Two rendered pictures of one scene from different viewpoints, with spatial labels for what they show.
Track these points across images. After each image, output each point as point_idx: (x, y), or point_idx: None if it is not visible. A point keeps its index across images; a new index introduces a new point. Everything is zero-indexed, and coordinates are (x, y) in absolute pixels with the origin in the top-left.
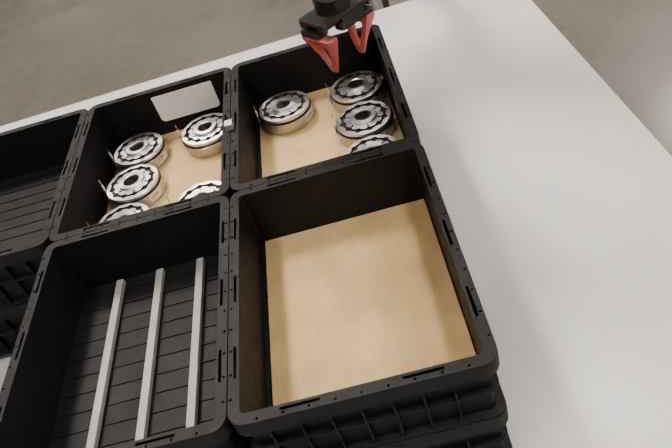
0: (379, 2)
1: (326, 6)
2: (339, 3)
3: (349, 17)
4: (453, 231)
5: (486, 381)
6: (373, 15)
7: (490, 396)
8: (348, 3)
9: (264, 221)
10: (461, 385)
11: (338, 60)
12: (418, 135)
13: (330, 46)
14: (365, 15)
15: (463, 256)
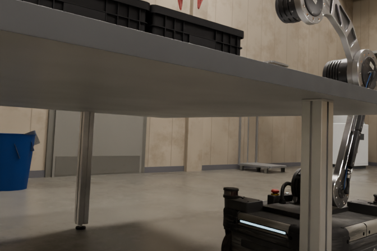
0: (351, 117)
1: None
2: None
3: None
4: None
5: None
6: None
7: None
8: None
9: None
10: None
11: (179, 0)
12: (156, 4)
13: None
14: None
15: None
